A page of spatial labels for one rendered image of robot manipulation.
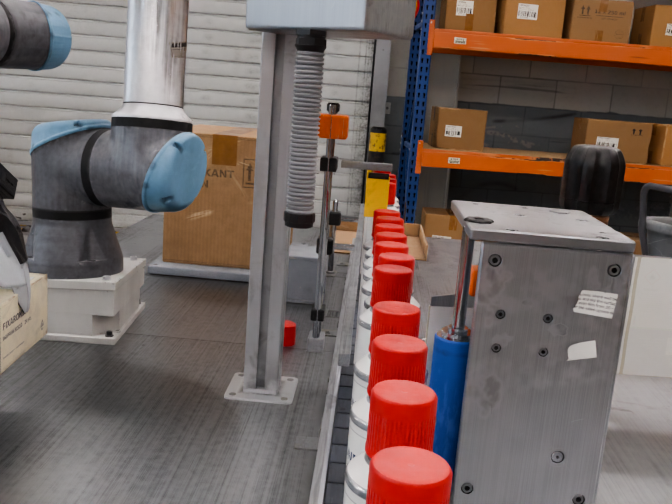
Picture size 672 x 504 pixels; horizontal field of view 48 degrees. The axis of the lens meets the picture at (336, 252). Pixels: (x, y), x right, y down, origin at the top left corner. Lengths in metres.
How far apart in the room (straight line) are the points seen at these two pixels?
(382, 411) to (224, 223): 1.22
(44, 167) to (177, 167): 0.21
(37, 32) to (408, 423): 0.67
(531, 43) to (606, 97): 1.19
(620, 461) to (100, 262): 0.77
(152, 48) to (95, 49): 4.43
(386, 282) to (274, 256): 0.35
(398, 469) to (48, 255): 0.94
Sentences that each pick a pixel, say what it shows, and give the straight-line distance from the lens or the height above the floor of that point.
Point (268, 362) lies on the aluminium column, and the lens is 1.00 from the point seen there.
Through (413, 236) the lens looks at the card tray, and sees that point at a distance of 2.17.
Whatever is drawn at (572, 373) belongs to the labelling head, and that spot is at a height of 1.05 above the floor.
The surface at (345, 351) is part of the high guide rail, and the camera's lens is 0.80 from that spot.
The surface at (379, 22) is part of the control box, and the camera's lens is 0.82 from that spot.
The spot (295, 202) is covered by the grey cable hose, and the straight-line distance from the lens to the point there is 0.83.
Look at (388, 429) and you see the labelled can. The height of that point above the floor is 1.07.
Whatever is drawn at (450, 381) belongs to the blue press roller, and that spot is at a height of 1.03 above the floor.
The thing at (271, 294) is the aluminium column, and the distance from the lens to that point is 0.97.
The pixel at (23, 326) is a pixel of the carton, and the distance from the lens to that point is 0.93.
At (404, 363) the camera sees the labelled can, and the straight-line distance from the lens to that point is 0.44.
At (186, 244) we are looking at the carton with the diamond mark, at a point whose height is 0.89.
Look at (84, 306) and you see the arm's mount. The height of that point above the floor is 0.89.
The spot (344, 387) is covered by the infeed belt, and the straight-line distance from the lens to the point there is 0.92.
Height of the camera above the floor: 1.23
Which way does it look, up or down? 12 degrees down
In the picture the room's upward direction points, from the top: 4 degrees clockwise
